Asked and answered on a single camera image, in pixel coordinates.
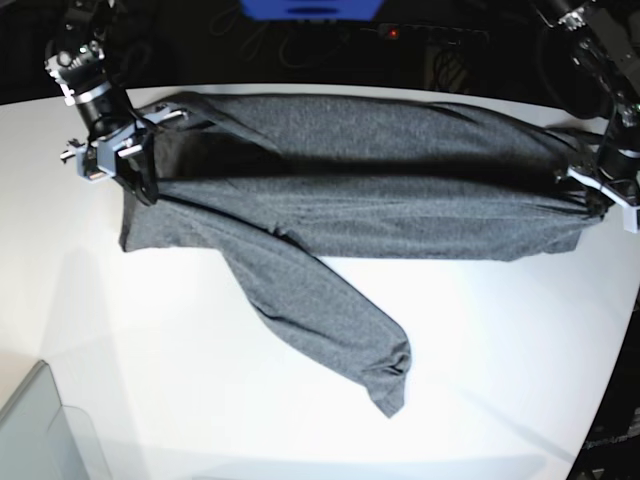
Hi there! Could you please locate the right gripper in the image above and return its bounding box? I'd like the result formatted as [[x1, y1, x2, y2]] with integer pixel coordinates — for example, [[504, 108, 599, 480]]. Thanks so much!
[[60, 84, 187, 206]]

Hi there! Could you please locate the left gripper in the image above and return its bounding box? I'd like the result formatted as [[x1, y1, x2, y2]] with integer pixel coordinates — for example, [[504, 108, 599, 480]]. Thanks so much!
[[555, 145, 639, 223]]

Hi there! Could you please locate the grey long-sleeve shirt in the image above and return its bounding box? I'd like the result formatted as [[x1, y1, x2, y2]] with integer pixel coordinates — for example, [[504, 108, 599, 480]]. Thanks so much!
[[120, 93, 598, 417]]

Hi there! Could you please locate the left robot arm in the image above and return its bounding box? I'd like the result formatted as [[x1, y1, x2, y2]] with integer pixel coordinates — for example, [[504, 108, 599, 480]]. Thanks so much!
[[533, 1, 639, 234]]

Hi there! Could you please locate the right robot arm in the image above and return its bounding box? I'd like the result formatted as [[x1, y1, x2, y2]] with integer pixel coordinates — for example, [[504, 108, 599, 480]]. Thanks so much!
[[44, 1, 186, 206]]

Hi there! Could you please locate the blue bin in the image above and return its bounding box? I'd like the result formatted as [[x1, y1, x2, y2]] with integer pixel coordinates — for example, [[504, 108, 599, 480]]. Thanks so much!
[[240, 0, 384, 21]]

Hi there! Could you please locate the black power strip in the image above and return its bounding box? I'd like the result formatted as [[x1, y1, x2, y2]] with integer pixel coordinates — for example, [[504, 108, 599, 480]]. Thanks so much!
[[360, 23, 490, 42]]

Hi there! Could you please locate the translucent plastic box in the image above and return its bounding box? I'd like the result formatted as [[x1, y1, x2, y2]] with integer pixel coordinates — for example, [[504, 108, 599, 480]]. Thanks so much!
[[1, 361, 113, 480]]

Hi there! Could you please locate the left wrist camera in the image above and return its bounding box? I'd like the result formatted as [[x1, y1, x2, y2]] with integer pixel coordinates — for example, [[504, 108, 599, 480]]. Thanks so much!
[[622, 206, 640, 234]]

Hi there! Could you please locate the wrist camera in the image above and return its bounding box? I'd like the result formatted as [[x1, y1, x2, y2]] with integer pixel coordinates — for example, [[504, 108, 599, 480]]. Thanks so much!
[[75, 149, 117, 183], [622, 206, 640, 234]]

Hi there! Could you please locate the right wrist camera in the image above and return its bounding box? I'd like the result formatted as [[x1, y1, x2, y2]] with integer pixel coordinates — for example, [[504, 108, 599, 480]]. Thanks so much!
[[75, 149, 117, 183]]

